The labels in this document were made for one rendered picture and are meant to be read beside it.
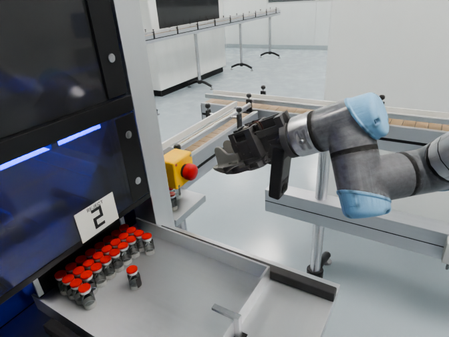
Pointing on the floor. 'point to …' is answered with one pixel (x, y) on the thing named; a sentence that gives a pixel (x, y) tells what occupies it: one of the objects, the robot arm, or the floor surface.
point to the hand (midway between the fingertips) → (220, 169)
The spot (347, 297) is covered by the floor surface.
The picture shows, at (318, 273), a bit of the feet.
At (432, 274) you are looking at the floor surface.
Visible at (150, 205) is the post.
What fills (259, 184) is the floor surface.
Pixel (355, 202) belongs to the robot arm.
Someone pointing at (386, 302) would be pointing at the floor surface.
